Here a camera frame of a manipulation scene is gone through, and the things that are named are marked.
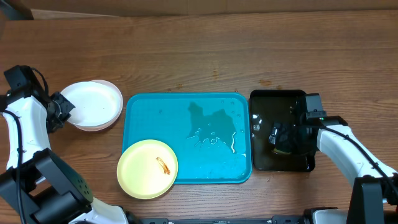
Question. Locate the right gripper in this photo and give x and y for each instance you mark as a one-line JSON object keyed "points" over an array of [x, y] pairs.
{"points": [[286, 140]]}

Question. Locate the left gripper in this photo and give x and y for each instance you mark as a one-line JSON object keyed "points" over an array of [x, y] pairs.
{"points": [[69, 106]]}

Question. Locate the green yellow sponge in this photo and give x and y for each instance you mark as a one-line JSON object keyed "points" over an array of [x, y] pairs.
{"points": [[275, 150]]}

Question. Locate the white plate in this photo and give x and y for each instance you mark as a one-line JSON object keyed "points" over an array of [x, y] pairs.
{"points": [[109, 123], [95, 103]]}

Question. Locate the yellow plate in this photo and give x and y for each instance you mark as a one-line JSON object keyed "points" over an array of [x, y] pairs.
{"points": [[147, 169]]}

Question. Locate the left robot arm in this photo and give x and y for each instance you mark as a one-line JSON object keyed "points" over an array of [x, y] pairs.
{"points": [[38, 185]]}

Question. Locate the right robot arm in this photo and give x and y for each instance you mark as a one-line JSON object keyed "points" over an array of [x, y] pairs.
{"points": [[373, 183]]}

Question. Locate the black water tray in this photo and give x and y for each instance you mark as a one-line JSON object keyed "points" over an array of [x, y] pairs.
{"points": [[266, 107]]}

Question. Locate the teal plastic tray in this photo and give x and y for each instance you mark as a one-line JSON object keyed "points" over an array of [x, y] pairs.
{"points": [[208, 132]]}

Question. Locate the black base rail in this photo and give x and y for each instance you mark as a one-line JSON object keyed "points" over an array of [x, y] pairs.
{"points": [[217, 221]]}

